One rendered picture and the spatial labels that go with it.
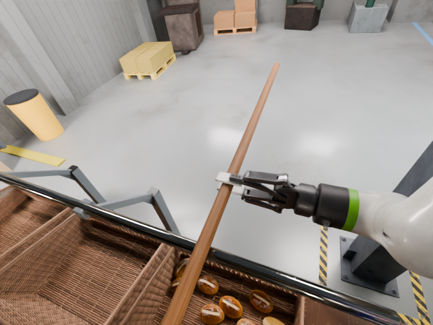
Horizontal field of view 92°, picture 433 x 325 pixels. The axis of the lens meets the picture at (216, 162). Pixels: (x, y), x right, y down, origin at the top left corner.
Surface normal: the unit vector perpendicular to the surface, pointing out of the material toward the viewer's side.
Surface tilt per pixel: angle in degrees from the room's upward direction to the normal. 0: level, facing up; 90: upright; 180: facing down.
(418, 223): 41
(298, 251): 0
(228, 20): 90
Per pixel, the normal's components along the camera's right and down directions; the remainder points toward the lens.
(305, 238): -0.11, -0.70
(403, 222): -0.86, -0.46
